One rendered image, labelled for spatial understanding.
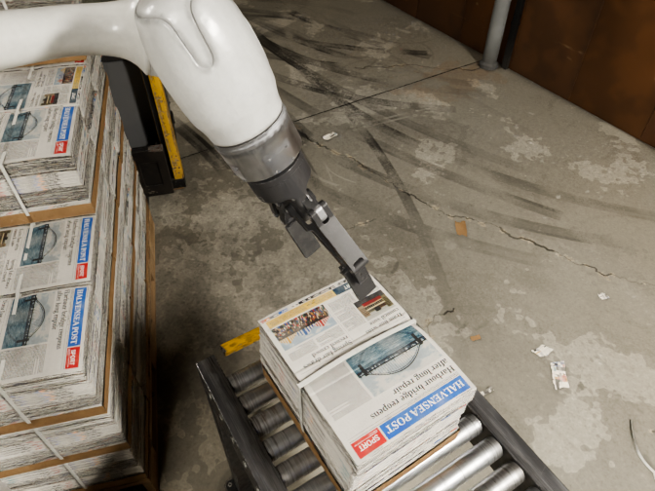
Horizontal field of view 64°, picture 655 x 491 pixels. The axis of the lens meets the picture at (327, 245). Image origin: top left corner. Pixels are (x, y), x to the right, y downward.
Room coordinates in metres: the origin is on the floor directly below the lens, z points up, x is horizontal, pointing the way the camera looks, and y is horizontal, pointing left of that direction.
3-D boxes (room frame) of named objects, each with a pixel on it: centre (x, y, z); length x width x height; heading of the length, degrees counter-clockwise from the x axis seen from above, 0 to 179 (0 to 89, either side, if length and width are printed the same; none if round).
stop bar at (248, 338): (0.86, 0.08, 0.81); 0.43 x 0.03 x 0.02; 122
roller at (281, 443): (0.62, -0.05, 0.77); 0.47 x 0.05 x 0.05; 122
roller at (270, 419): (0.68, -0.02, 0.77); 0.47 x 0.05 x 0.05; 122
